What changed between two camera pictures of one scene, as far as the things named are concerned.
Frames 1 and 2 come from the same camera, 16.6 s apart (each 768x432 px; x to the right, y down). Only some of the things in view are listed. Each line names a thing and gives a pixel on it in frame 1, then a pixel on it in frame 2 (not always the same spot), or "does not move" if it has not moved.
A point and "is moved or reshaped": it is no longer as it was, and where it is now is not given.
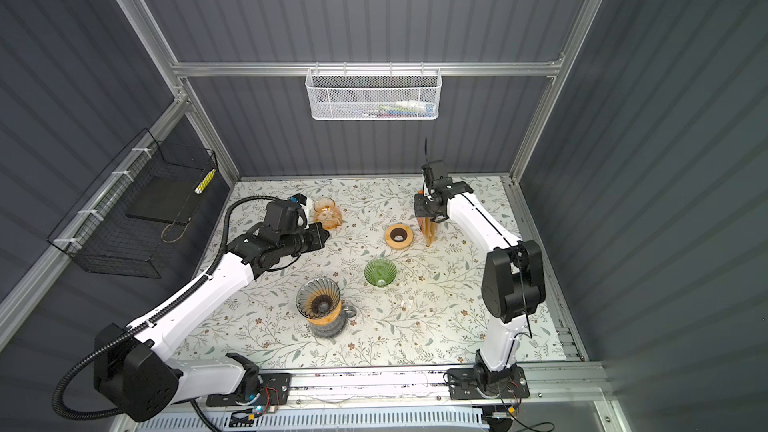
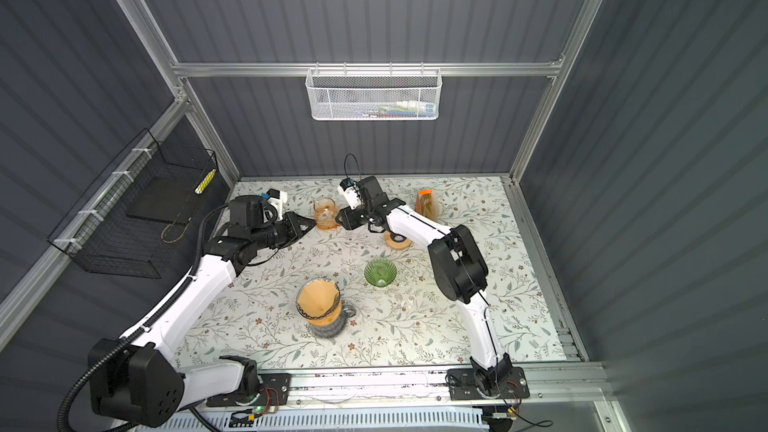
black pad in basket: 169,198 does not move
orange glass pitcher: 327,213 does not move
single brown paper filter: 429,230 is moved or reshaped
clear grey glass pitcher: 338,325 does not move
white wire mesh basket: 373,93 does not move
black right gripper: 419,202 -> 350,222
